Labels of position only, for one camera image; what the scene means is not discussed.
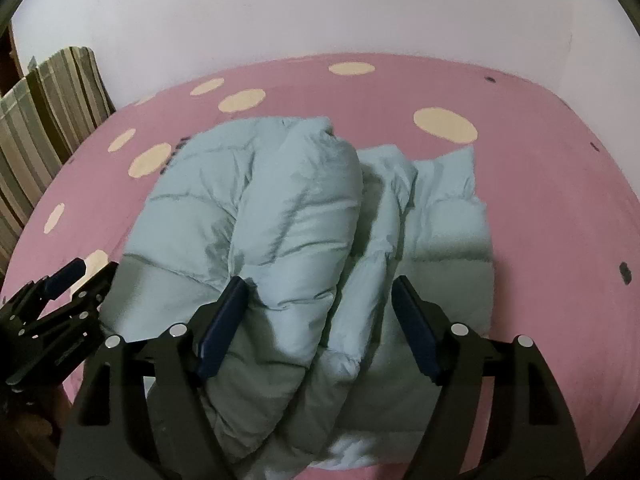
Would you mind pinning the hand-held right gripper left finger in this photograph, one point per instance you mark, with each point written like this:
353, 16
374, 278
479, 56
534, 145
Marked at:
225, 325

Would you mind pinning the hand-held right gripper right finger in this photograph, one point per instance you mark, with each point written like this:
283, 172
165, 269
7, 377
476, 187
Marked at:
415, 330

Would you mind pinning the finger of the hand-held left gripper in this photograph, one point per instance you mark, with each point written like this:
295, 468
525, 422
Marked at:
97, 290
62, 277

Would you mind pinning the light blue puffer jacket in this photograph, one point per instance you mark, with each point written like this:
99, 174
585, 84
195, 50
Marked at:
300, 210

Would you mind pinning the pink dotted bed sheet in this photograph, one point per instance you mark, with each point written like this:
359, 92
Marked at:
525, 185

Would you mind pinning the brown wooden furniture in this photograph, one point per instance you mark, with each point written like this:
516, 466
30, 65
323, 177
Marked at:
9, 60

